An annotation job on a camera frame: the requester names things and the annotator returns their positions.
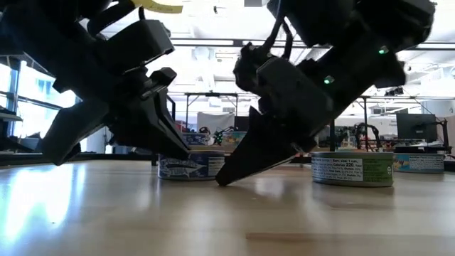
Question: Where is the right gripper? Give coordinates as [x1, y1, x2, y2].
[215, 56, 335, 186]

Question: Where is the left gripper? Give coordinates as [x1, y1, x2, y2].
[41, 67, 191, 167]

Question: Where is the blue label tuna can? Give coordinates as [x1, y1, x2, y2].
[158, 149, 226, 181]
[181, 132, 211, 146]

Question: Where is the green label tuna can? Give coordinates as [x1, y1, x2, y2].
[311, 151, 395, 188]

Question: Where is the black panel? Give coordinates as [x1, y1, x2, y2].
[234, 116, 250, 132]

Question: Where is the white cloth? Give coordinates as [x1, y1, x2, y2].
[196, 112, 235, 134]

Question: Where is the dark chair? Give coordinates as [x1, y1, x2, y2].
[21, 130, 44, 149]

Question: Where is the black background gantry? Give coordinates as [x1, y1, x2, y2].
[184, 91, 239, 132]
[358, 95, 370, 150]

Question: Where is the large window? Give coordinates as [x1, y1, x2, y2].
[0, 60, 77, 143]

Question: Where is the grey desk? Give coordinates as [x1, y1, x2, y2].
[0, 106, 24, 124]

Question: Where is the overhead light bar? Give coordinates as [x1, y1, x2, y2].
[170, 38, 455, 50]

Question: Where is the yellow tape strip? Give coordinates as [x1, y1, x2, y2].
[131, 0, 184, 14]

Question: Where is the background work table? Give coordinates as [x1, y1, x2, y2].
[382, 140, 452, 154]

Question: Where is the black computer monitor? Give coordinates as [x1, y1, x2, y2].
[396, 112, 439, 144]

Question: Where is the wooden shelf with black frame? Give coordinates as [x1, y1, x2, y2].
[151, 95, 337, 167]

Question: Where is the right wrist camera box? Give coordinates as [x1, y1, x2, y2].
[233, 41, 273, 94]

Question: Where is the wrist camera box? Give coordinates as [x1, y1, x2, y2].
[94, 19, 176, 74]
[233, 41, 273, 94]

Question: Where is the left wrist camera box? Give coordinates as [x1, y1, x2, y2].
[94, 19, 176, 74]

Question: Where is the black aluminium table frame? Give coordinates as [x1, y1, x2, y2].
[0, 151, 455, 168]

